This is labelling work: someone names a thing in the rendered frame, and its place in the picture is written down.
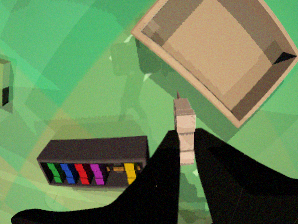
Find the yellow fuse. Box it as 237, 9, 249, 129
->
124, 161, 138, 184

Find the purple fuse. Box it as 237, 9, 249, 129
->
90, 163, 108, 185

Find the tan square tray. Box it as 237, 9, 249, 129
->
130, 0, 298, 128

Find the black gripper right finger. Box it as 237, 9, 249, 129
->
193, 128, 298, 224

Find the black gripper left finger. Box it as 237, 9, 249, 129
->
11, 129, 181, 224

